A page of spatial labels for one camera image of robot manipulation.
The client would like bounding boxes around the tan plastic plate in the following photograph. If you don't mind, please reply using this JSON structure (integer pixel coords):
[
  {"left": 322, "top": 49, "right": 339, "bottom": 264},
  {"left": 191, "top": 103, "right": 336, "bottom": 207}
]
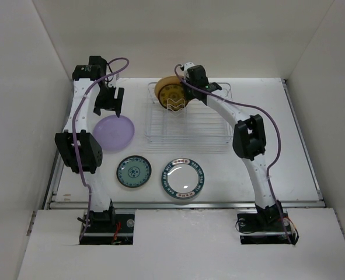
[{"left": 154, "top": 76, "right": 181, "bottom": 100}]

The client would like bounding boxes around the purple plastic plate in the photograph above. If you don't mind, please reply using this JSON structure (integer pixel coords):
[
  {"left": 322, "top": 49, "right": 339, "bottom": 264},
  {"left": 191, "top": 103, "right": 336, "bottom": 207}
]
[{"left": 93, "top": 115, "right": 135, "bottom": 153}]

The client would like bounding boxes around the white wire dish rack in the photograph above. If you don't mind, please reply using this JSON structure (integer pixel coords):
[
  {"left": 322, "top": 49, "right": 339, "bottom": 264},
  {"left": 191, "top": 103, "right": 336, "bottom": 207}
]
[{"left": 145, "top": 82, "right": 233, "bottom": 145}]

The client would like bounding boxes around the teal blue patterned plate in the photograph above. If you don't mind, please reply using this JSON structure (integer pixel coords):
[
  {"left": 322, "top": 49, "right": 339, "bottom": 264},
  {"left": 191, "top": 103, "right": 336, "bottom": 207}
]
[{"left": 116, "top": 155, "right": 152, "bottom": 188}]

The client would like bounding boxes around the green rim white plate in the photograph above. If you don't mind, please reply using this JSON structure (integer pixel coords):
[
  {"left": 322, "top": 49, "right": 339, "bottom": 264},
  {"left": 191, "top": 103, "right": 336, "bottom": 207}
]
[{"left": 161, "top": 158, "right": 205, "bottom": 200}]

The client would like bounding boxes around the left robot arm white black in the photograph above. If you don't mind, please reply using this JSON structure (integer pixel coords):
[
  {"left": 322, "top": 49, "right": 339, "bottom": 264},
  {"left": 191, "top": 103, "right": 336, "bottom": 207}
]
[{"left": 54, "top": 56, "right": 130, "bottom": 227}]

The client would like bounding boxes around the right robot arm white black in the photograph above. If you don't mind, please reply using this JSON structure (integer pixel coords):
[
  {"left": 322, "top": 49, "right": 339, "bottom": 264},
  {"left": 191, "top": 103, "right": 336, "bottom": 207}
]
[{"left": 179, "top": 62, "right": 283, "bottom": 231}]

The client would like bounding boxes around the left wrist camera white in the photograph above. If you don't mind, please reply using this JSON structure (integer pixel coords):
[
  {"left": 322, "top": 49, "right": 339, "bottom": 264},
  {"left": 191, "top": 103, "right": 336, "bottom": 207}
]
[{"left": 108, "top": 74, "right": 120, "bottom": 88}]

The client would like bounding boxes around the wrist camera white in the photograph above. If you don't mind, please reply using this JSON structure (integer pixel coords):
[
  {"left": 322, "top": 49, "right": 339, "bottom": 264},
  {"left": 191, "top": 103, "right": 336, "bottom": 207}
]
[
  {"left": 108, "top": 74, "right": 120, "bottom": 88},
  {"left": 180, "top": 62, "right": 195, "bottom": 79}
]

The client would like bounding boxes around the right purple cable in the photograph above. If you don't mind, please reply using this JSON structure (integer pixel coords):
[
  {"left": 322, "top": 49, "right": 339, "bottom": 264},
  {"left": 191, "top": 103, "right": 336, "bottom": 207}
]
[{"left": 174, "top": 64, "right": 292, "bottom": 244}]

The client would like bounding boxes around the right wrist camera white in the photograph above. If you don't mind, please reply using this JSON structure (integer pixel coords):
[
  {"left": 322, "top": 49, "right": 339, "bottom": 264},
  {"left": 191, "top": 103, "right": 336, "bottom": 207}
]
[{"left": 180, "top": 62, "right": 195, "bottom": 79}]

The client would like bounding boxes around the metal rail front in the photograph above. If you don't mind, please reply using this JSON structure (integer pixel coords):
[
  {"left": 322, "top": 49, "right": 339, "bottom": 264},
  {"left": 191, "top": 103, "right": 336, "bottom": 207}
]
[{"left": 48, "top": 200, "right": 326, "bottom": 209}]

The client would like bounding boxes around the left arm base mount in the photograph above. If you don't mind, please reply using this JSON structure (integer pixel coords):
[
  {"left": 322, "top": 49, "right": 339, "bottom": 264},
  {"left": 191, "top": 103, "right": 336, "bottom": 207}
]
[{"left": 79, "top": 210, "right": 135, "bottom": 246}]

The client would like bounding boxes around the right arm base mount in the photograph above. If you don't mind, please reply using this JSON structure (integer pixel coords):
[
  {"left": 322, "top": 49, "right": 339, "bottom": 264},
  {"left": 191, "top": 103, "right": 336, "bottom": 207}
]
[{"left": 235, "top": 211, "right": 299, "bottom": 246}]

